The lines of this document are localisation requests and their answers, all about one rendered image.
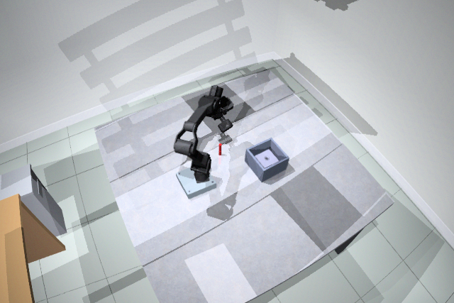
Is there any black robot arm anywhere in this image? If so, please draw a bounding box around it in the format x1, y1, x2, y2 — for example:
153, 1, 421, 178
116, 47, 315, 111
173, 85, 233, 184

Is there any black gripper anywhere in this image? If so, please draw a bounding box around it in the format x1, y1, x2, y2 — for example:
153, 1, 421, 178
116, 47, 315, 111
211, 106, 233, 133

